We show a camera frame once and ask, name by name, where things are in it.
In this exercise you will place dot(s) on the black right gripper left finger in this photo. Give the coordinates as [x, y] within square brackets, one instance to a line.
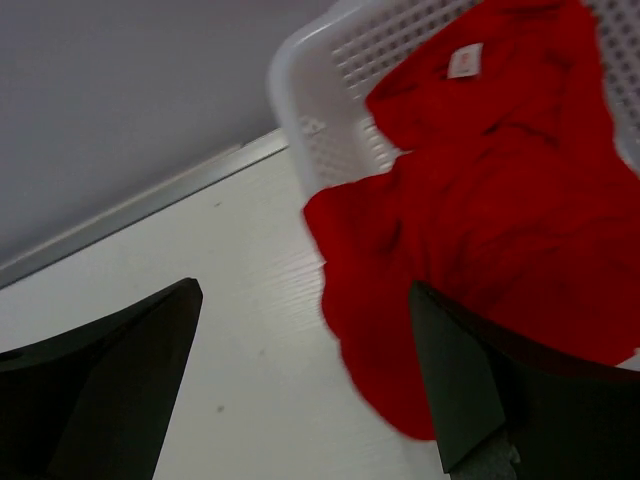
[95, 402]

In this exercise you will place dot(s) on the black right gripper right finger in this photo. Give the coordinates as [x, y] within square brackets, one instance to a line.
[506, 407]

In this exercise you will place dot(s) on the red t-shirt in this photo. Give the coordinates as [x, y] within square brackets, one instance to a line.
[508, 197]

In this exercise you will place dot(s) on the white plastic mesh basket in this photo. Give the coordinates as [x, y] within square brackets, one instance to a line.
[321, 75]

